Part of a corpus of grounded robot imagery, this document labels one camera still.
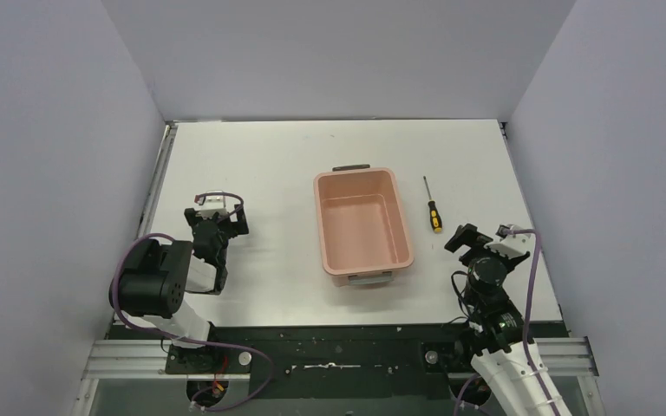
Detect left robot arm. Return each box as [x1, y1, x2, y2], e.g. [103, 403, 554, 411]
[109, 197, 249, 373]

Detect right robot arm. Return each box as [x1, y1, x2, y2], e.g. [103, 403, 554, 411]
[444, 224, 571, 415]

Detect black yellow screwdriver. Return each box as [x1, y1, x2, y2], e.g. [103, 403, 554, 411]
[422, 176, 443, 233]

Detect pink plastic bin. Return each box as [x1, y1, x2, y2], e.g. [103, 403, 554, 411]
[313, 165, 415, 287]

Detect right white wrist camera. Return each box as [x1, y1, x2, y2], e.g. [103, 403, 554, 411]
[485, 224, 534, 259]

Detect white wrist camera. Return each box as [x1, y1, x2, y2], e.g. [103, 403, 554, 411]
[485, 224, 534, 259]
[195, 192, 229, 219]

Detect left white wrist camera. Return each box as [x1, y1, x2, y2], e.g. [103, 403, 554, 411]
[195, 192, 229, 219]

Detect aluminium left side rail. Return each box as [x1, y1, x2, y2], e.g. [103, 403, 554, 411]
[136, 121, 178, 237]

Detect aluminium rail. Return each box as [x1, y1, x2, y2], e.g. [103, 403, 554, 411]
[82, 338, 599, 380]
[136, 121, 178, 237]

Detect aluminium front rail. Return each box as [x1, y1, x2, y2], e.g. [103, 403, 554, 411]
[82, 338, 599, 380]

